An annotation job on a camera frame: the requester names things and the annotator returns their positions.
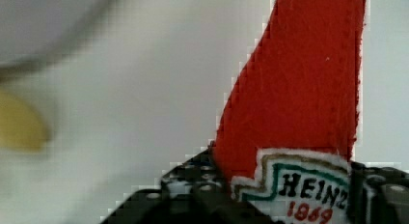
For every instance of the red plush ketchup bottle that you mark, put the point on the red plush ketchup bottle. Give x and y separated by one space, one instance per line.
286 135

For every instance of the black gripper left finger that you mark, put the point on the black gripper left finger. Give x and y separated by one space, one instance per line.
194 192

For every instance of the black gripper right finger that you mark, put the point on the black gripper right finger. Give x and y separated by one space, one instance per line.
378 195

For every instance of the yellow plush toy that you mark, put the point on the yellow plush toy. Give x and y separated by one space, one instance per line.
21 126

